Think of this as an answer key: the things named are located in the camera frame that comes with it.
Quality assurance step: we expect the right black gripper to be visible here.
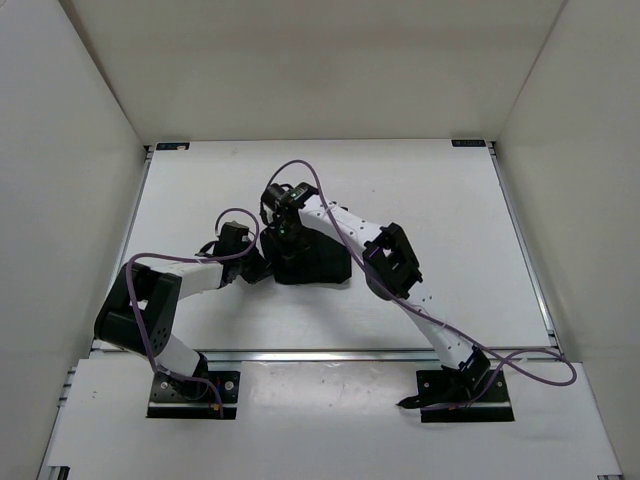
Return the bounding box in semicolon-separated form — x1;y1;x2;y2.
264;223;310;275

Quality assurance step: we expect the black pleated skirt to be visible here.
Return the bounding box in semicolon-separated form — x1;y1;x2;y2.
260;227;352;285

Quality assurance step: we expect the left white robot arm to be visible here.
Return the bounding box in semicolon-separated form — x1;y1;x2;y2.
94;247;272;406

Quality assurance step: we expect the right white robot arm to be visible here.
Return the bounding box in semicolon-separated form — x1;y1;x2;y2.
260;182;490;409

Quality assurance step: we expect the left blue table label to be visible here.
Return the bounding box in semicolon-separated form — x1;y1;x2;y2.
155;142;190;151

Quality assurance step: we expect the blue table label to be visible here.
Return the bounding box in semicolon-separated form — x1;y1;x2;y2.
451;139;486;148
155;142;190;151

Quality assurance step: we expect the right blue table label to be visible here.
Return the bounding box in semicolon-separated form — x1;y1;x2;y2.
451;139;486;148

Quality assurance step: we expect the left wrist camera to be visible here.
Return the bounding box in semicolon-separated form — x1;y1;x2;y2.
214;221;251;256

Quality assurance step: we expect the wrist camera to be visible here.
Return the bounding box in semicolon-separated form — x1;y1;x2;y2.
214;221;251;256
260;183;292;211

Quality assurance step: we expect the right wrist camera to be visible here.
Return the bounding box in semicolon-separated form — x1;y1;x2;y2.
260;183;292;211

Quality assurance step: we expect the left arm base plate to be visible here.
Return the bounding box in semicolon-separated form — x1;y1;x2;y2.
146;362;241;420

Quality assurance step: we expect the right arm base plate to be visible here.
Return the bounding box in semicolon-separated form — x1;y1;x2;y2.
416;369;515;424

